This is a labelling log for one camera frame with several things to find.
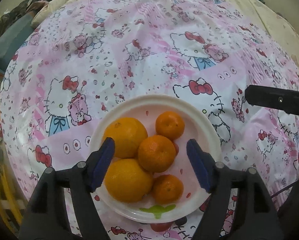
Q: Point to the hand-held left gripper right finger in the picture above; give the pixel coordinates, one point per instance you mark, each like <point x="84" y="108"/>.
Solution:
<point x="198" y="165"/>

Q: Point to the yellow stool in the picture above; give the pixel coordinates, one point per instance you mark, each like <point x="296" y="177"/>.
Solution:
<point x="2" y="197"/>

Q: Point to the small tangerine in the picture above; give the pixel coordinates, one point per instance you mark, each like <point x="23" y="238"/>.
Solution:
<point x="156" y="153"/>
<point x="170" y="125"/>
<point x="167" y="188"/>

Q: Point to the pile of dark clothes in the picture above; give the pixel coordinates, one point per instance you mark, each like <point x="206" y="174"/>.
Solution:
<point x="17" y="12"/>

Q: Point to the large orange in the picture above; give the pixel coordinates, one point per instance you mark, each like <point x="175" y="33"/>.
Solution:
<point x="125" y="137"/>
<point x="127" y="180"/>

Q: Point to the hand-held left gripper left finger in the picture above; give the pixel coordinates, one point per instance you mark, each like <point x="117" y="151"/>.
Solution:
<point x="102" y="165"/>

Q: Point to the pink speckled plate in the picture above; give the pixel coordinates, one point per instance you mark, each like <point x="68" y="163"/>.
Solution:
<point x="204" y="135"/>

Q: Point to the blue jeans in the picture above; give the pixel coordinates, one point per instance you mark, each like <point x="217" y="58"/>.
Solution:
<point x="9" y="40"/>

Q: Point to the pink cartoon printed blanket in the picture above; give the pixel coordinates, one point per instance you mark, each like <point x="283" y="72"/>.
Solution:
<point x="139" y="55"/>

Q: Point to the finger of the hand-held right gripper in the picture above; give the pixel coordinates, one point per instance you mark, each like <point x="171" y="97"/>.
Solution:
<point x="272" y="98"/>

